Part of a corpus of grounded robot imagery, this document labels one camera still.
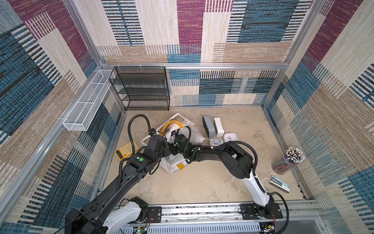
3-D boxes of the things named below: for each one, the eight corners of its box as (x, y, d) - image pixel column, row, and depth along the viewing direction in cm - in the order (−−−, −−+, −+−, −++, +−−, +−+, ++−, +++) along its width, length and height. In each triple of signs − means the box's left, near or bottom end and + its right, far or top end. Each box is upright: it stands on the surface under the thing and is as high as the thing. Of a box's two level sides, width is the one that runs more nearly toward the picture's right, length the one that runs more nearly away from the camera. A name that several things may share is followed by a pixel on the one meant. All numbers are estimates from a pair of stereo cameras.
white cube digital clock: (214, 138, 104) (216, 133, 99) (212, 122, 113) (213, 117, 108) (222, 138, 104) (224, 133, 99) (220, 122, 113) (221, 117, 108)
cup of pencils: (274, 174, 88) (291, 161, 73) (270, 162, 93) (285, 147, 78) (288, 174, 88) (308, 161, 73) (283, 162, 93) (300, 146, 78)
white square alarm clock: (223, 142, 102) (225, 139, 99) (222, 136, 106) (223, 132, 102) (237, 142, 102) (238, 138, 99) (235, 136, 106) (237, 132, 102)
